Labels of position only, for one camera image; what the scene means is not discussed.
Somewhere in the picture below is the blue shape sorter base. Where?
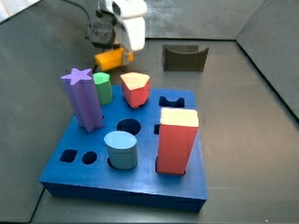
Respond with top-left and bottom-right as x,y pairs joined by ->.
40,86 -> 209,212

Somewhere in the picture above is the light blue cylinder block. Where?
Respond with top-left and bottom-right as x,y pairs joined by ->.
104,130 -> 138,170

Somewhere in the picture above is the green hexagonal prism block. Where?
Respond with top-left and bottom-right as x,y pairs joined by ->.
94,72 -> 114,105

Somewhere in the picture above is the tall red rectangular block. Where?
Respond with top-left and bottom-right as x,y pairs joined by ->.
156,108 -> 200,175

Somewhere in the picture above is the red rounded triangle block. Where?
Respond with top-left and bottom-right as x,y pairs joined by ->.
120,73 -> 151,109

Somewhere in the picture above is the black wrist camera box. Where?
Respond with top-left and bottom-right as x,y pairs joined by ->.
86,22 -> 116,49

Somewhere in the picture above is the purple star prism block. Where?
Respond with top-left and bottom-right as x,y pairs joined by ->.
60,68 -> 104,133

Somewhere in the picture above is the black curved fixture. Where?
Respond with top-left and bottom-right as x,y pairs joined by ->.
163,45 -> 210,72

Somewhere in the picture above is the yellow arch block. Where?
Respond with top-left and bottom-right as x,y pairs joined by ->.
95,47 -> 135,71

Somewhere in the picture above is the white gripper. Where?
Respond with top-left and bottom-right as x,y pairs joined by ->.
98,0 -> 147,66

